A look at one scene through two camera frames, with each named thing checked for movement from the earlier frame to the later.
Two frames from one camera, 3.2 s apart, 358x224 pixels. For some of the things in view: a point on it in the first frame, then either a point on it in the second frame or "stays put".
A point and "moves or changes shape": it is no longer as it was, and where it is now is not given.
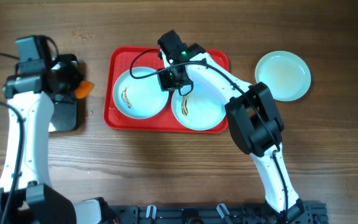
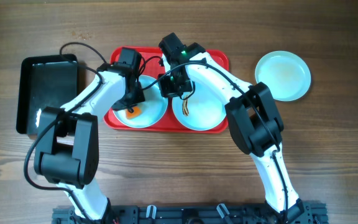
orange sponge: (84, 88) → (136, 112)
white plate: (142, 98) moves or changes shape
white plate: (206, 110) stays put
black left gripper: (66, 101) → (129, 101)
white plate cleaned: (286, 74) stays put
